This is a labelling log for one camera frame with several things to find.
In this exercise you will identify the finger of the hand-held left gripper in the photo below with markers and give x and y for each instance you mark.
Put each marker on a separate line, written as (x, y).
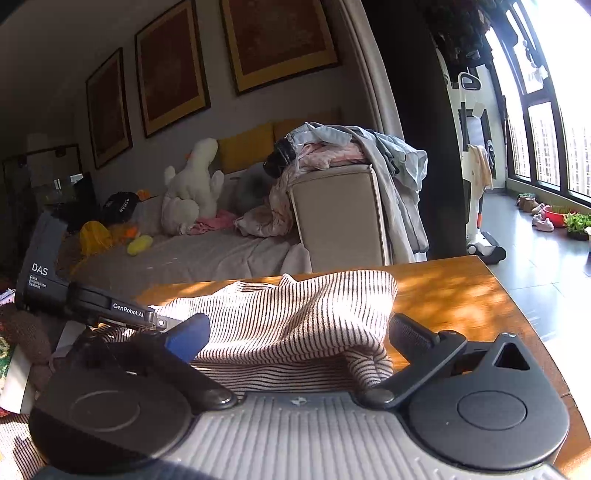
(159, 321)

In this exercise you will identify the dark hanging clothes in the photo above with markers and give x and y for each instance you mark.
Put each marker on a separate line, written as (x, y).
(457, 32)

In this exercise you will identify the red basin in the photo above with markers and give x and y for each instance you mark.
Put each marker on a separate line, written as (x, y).
(554, 217)

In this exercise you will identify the grey bed with blanket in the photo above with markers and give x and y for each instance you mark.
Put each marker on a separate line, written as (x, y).
(207, 258)

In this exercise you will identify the grey pillow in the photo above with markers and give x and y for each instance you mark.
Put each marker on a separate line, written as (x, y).
(249, 189)

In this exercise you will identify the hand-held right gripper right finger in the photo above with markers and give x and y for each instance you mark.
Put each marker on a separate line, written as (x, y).
(411, 332)

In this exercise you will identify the person's left forearm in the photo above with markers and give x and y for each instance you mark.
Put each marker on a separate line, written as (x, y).
(23, 334)

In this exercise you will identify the yellow-green plush toy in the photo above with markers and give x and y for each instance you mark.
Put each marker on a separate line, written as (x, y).
(140, 245)

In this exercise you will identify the striped knit garment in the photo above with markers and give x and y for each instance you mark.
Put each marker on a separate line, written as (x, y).
(286, 314)

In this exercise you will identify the black garment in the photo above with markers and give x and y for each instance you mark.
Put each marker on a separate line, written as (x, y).
(277, 159)

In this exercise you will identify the black window frame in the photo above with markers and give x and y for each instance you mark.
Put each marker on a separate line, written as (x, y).
(564, 152)

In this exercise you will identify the yellow cushion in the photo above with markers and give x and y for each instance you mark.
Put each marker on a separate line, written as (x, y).
(288, 125)
(244, 147)

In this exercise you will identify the beige towel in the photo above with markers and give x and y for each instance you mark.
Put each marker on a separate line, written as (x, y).
(480, 168)

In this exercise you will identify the small green potted plant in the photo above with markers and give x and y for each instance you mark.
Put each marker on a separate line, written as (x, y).
(578, 224)

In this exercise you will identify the pink cloth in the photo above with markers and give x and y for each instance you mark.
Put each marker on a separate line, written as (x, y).
(212, 221)

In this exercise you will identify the white floor washer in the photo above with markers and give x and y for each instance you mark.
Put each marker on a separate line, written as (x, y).
(471, 217)

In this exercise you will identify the yellow orange toy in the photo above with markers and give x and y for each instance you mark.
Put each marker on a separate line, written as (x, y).
(94, 237)

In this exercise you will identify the white goose plush toy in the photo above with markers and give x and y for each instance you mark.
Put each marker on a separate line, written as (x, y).
(194, 184)

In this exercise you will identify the black cap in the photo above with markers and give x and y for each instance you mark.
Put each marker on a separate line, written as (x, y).
(120, 203)

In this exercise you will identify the framed brown wall picture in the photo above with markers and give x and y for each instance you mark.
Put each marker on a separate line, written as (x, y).
(277, 37)
(108, 110)
(171, 69)

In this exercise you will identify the beige sofa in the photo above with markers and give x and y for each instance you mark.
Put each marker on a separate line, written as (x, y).
(337, 217)

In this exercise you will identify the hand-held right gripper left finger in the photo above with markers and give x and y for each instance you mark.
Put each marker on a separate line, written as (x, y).
(189, 339)

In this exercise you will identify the pile of pink clothes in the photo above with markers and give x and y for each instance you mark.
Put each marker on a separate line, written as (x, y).
(318, 154)

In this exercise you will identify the brown boots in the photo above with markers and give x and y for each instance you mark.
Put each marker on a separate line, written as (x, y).
(526, 202)

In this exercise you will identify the glass tank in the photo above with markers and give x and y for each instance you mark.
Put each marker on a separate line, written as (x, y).
(55, 150)

